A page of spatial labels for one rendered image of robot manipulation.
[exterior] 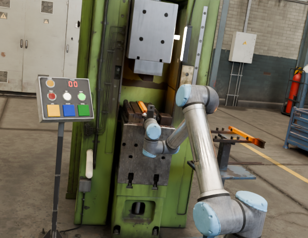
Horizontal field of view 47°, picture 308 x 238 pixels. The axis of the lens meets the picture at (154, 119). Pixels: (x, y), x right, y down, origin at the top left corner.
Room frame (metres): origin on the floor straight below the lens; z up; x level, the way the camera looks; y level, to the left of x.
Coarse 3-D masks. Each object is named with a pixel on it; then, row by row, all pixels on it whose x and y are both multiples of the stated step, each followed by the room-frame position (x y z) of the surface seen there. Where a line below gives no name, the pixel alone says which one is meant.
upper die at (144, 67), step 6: (132, 60) 2.62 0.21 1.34; (138, 60) 2.47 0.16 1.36; (144, 60) 2.48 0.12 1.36; (132, 66) 2.58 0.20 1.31; (138, 66) 2.47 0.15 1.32; (144, 66) 2.48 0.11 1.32; (150, 66) 2.49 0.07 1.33; (156, 66) 2.49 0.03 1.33; (162, 66) 2.50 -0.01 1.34; (138, 72) 2.47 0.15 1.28; (144, 72) 2.48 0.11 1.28; (150, 72) 2.49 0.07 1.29; (156, 72) 2.50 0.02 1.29
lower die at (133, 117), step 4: (132, 104) 2.76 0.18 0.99; (136, 104) 2.78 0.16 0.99; (144, 104) 2.77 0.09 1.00; (148, 104) 2.84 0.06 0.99; (128, 108) 2.64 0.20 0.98; (132, 108) 2.65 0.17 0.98; (136, 108) 2.63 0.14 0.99; (140, 108) 2.60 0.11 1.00; (128, 112) 2.49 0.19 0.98; (132, 112) 2.51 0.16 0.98; (136, 112) 2.48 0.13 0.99; (140, 112) 2.50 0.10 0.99; (128, 116) 2.47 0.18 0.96; (132, 116) 2.47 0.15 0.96; (136, 116) 2.48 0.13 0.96; (140, 116) 2.48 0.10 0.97; (128, 120) 2.47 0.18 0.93; (132, 120) 2.47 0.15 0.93; (136, 120) 2.48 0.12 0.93; (140, 120) 2.48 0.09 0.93
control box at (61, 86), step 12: (36, 84) 2.20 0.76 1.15; (60, 84) 2.24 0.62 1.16; (72, 84) 2.29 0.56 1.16; (84, 84) 2.34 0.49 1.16; (48, 96) 2.16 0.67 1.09; (60, 96) 2.20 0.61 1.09; (72, 96) 2.25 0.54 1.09; (60, 108) 2.17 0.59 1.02; (48, 120) 2.11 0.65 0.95; (60, 120) 2.17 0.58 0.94; (72, 120) 2.22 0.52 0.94; (84, 120) 2.28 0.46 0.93
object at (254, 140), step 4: (228, 128) 2.57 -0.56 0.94; (236, 128) 2.52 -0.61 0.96; (236, 132) 2.47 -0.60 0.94; (240, 132) 2.42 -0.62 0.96; (244, 136) 2.38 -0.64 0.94; (248, 136) 2.33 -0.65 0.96; (252, 140) 2.27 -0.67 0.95; (256, 140) 2.26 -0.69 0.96; (260, 140) 2.22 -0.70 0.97; (256, 144) 2.25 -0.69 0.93; (260, 144) 2.22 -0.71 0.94; (264, 144) 2.20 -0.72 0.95
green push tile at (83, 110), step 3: (78, 105) 2.24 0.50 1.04; (81, 105) 2.25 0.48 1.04; (84, 105) 2.26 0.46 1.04; (87, 105) 2.28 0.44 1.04; (78, 108) 2.23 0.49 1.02; (81, 108) 2.24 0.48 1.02; (84, 108) 2.25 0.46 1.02; (87, 108) 2.27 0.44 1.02; (78, 111) 2.22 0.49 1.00; (81, 111) 2.23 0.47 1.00; (84, 111) 2.24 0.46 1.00; (87, 111) 2.26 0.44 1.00; (78, 114) 2.22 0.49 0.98; (81, 114) 2.22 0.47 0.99; (84, 114) 2.23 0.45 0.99; (87, 114) 2.25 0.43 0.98
